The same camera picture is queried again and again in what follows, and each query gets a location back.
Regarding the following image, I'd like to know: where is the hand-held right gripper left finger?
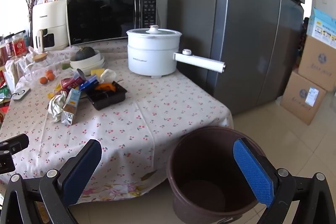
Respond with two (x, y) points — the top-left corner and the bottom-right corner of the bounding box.
(0, 139), (103, 224)

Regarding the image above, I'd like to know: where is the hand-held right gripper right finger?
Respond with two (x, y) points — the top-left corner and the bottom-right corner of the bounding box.
(233, 137), (336, 224)

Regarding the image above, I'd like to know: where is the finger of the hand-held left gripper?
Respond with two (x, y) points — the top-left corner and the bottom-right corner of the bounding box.
(0, 152), (16, 174)
(0, 133), (29, 155)

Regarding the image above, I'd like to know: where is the white paper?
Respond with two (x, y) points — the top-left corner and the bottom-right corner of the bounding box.
(47, 91), (69, 123)

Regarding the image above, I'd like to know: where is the brown plastic bin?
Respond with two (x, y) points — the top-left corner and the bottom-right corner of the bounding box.
(166, 126), (268, 224)

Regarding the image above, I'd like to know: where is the drink carton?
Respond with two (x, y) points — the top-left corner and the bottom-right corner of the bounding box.
(61, 88), (82, 126)

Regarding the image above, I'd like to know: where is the red drink can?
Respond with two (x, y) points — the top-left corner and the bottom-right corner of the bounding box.
(61, 69), (87, 90)

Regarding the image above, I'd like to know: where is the blue packet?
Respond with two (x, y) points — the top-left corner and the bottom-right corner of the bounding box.
(78, 74), (100, 91)

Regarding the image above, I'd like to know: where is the white remote device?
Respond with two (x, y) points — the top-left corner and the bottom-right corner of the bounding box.
(13, 88), (31, 102)

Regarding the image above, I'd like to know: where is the yellow wrapper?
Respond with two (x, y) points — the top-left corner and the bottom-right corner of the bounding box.
(47, 84), (63, 99)

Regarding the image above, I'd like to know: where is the floral tablecloth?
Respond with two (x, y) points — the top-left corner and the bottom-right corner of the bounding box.
(0, 39), (234, 205)

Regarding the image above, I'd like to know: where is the glass jar with cork lid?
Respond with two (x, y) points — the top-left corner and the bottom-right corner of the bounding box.
(24, 53), (53, 83)

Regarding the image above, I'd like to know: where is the black plastic tray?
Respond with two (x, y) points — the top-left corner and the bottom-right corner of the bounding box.
(84, 81), (128, 111)

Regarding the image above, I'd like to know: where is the orange peel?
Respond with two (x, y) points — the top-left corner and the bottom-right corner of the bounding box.
(94, 82), (117, 91)

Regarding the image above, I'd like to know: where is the red label spice jar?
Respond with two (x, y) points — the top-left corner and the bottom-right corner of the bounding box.
(12, 34), (28, 57)
(5, 38), (15, 59)
(0, 40), (7, 65)

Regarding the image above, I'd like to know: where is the white bowl stack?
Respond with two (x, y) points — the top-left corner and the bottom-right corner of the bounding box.
(70, 50), (106, 73)

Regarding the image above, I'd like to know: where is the dark green avocado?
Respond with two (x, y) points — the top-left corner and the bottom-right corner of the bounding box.
(74, 46), (96, 62)

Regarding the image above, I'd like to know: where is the cream air fryer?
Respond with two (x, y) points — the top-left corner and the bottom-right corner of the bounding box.
(32, 0), (69, 52)

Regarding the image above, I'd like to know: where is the white electric cooking pot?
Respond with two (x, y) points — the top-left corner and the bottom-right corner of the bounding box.
(126, 25), (226, 79)

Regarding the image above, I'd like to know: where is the grey refrigerator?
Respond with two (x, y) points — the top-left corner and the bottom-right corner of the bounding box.
(168, 0), (307, 116)

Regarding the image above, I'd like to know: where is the black microwave oven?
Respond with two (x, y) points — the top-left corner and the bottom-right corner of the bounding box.
(66, 0), (160, 46)

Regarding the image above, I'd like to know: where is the blue and white box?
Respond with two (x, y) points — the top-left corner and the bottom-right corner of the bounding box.
(307, 7), (336, 50)

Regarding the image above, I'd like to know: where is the black cable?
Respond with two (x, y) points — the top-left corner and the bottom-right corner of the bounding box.
(0, 94), (16, 104)

